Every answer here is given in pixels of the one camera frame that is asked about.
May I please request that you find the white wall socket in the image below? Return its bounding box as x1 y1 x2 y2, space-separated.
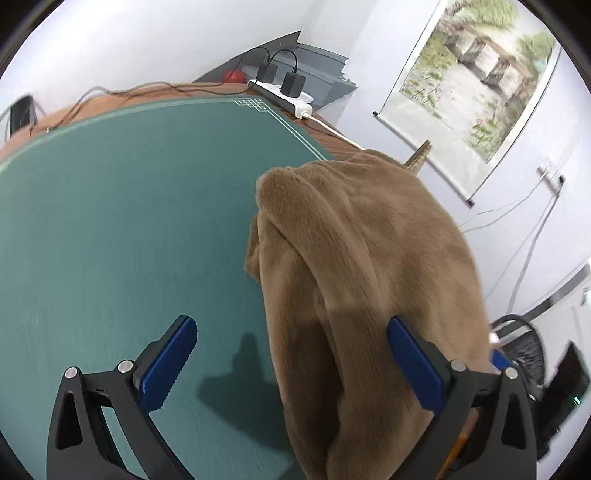
538 157 566 190

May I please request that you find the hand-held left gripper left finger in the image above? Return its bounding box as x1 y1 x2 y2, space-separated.
46 315 198 480

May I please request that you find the black wicker chair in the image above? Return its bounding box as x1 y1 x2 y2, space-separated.
489 314 548 402

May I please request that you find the brown fleece garment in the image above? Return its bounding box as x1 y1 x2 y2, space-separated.
244 148 492 480

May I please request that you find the grey staircase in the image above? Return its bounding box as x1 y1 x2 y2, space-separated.
272 43 358 112

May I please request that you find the black charger cable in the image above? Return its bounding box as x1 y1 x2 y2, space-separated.
269 50 298 75
28 46 273 134

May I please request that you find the white power cord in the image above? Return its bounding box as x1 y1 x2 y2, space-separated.
309 114 365 151

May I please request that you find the white power strip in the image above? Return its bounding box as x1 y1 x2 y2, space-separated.
248 79 313 119

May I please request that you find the green table mat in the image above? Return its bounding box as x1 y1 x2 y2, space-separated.
0 95 338 480

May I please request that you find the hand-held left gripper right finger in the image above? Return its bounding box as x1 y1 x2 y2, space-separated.
387 316 541 480

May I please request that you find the bamboo chair back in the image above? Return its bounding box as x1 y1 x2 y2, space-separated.
405 140 432 169

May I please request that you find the white wall cable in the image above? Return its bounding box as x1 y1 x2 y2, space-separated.
457 180 559 315

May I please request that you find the hanging scroll painting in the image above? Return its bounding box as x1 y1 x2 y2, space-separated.
373 0 564 207

